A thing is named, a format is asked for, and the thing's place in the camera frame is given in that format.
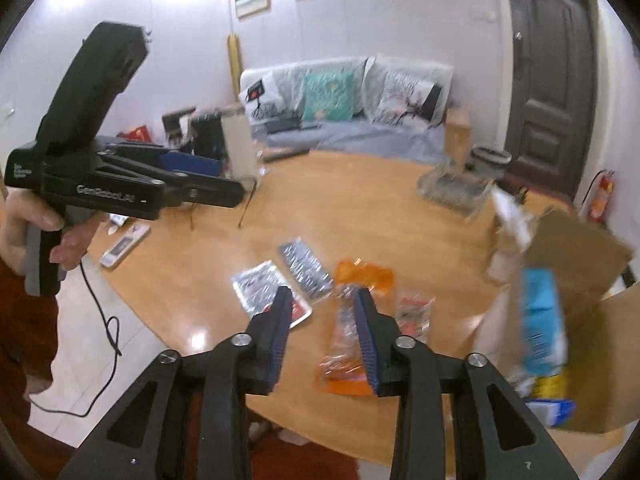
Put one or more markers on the yellow snack packet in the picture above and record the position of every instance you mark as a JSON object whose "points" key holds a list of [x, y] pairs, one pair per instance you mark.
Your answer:
{"points": [[550, 386]]}

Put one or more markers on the person's left forearm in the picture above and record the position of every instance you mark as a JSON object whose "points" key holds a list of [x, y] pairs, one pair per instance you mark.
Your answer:
{"points": [[25, 330]]}

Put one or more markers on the black remote control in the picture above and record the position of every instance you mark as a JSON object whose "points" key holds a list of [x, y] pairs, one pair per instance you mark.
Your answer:
{"points": [[285, 153]]}

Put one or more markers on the grey sofa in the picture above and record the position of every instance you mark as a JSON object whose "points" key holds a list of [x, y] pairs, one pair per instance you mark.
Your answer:
{"points": [[370, 137]]}

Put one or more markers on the cardboard box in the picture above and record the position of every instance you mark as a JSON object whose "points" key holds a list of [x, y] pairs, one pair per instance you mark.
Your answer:
{"points": [[580, 255]]}

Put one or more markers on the brown frame eyeglasses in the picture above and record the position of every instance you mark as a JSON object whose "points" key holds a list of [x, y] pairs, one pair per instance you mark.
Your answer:
{"points": [[249, 203]]}

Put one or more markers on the white paper sheet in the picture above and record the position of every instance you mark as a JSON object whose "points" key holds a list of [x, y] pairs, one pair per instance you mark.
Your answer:
{"points": [[510, 225]]}

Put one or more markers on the teal snack packet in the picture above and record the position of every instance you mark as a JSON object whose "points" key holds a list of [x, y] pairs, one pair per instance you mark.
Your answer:
{"points": [[542, 320]]}

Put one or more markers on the glass ashtray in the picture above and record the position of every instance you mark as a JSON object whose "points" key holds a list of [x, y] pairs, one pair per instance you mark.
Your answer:
{"points": [[452, 189]]}

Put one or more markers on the black white tree cushion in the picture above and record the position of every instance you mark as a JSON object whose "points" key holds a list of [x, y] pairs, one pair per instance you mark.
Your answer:
{"points": [[260, 97]]}

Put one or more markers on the black kettle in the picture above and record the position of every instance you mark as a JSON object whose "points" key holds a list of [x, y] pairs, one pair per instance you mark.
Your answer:
{"points": [[177, 122]]}

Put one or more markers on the silver printed snack packet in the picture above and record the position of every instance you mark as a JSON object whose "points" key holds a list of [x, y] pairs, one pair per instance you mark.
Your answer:
{"points": [[260, 287], [305, 270]]}

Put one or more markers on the teal tree cushion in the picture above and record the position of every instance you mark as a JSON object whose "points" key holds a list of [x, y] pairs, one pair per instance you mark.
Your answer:
{"points": [[327, 96]]}

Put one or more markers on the dark brown door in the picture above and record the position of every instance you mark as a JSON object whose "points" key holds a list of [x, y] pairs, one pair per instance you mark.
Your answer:
{"points": [[550, 85]]}

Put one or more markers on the white remote control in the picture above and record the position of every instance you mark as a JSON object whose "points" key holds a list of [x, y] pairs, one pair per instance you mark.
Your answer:
{"points": [[125, 245]]}

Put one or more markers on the red brown snack packet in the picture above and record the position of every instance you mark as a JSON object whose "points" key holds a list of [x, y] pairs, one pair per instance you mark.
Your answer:
{"points": [[414, 310]]}

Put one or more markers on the white thermos bottle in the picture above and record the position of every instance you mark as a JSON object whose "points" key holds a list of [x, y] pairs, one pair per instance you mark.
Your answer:
{"points": [[238, 145]]}

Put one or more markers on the orange snack packet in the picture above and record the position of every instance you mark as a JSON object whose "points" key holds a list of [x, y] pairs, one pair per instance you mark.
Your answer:
{"points": [[365, 275]]}

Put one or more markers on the white deer cushion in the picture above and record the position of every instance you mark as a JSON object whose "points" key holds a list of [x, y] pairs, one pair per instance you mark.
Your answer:
{"points": [[402, 100]]}

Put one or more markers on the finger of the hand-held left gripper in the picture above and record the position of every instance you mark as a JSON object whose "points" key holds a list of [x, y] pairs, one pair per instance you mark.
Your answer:
{"points": [[210, 191], [195, 164]]}

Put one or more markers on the red fire extinguisher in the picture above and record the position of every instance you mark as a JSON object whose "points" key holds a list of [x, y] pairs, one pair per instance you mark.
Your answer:
{"points": [[600, 195]]}

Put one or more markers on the rolled bamboo mat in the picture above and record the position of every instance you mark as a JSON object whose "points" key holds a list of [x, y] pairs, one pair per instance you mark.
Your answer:
{"points": [[235, 67]]}

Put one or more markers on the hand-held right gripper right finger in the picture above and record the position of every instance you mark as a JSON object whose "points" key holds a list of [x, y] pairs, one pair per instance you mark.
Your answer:
{"points": [[369, 355]]}

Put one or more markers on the green white candy packet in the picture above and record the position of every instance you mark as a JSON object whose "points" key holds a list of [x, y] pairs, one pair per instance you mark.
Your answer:
{"points": [[547, 411]]}

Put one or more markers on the person's left hand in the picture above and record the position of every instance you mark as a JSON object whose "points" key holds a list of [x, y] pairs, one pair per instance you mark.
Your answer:
{"points": [[15, 230]]}

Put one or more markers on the red gift bag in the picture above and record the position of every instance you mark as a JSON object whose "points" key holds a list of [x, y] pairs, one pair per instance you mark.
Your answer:
{"points": [[134, 135]]}

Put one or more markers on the grey trash bin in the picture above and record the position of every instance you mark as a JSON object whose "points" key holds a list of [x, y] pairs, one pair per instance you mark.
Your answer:
{"points": [[490, 162]]}

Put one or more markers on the black laptop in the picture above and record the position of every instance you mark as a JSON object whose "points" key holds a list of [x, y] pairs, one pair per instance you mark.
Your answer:
{"points": [[284, 125]]}

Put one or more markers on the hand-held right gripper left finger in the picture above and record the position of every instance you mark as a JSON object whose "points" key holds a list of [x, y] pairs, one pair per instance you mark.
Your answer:
{"points": [[281, 345]]}

